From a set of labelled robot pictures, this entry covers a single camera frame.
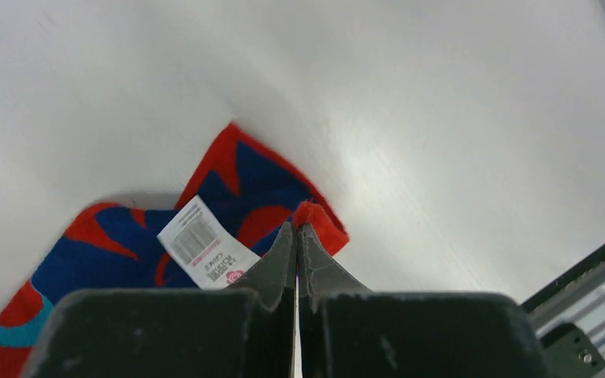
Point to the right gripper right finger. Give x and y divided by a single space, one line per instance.
348 330

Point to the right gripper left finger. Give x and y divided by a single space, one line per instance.
243 330

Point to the red and teal patterned towel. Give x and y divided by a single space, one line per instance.
249 188

